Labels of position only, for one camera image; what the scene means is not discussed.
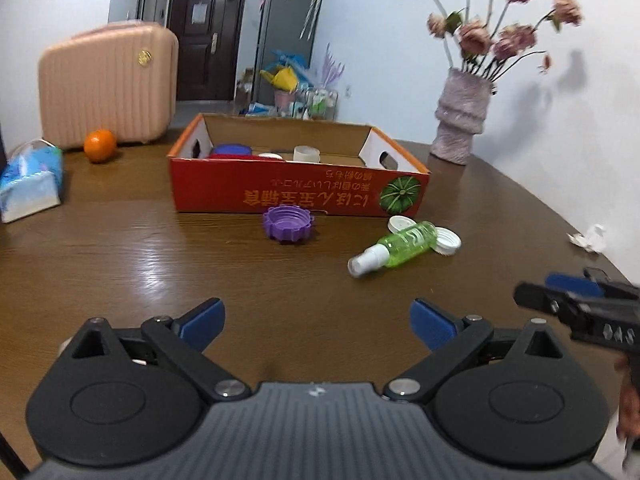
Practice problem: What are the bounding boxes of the white round lid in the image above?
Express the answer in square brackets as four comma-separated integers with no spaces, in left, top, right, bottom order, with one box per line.
[434,226,462,256]

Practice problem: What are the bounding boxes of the green spray bottle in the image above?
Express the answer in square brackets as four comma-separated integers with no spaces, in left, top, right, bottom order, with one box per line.
[347,221,437,278]

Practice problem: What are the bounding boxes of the white bottle cap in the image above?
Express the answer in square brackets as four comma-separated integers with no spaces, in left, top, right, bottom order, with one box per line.
[387,214,416,233]

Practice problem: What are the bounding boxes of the purple plastic lid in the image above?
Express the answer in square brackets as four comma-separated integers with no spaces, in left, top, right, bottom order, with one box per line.
[262,205,314,243]

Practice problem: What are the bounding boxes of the person's right hand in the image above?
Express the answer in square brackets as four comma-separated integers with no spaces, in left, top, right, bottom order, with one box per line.
[614,356,640,440]

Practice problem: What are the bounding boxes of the crumpled white paper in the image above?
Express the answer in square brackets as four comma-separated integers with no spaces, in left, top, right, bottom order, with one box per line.
[567,224,606,254]

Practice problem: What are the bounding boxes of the blue round lid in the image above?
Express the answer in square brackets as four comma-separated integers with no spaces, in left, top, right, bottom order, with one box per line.
[209,143,253,157]

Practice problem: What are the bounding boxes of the red orange cardboard box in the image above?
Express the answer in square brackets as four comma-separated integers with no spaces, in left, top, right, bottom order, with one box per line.
[168,114,430,217]

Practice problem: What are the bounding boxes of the orange fruit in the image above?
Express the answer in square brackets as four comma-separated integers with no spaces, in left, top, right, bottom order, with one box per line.
[84,129,117,164]

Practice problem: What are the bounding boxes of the pink textured vase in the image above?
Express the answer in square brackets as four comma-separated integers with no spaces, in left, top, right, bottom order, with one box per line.
[431,68,494,166]

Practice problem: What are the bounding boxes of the blue tissue pack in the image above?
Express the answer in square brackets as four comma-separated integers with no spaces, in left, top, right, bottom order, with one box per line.
[1,139,64,223]

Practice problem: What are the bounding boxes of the metal storage cart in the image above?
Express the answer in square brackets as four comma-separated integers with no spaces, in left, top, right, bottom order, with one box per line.
[293,87,338,120]

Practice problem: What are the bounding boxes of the pink suitcase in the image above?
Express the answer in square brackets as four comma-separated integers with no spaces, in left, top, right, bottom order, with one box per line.
[38,21,179,148]

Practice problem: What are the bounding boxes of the yellow watering can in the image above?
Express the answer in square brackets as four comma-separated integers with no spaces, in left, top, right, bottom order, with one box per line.
[259,66,298,93]

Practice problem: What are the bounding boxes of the dried pink roses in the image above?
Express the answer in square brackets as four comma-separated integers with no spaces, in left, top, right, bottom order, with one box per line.
[426,0,584,84]

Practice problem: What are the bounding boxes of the dark brown door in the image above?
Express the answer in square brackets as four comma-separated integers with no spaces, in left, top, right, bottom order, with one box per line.
[167,0,245,101]

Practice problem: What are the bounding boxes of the grey refrigerator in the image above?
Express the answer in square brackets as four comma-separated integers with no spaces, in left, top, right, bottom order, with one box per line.
[252,0,321,105]

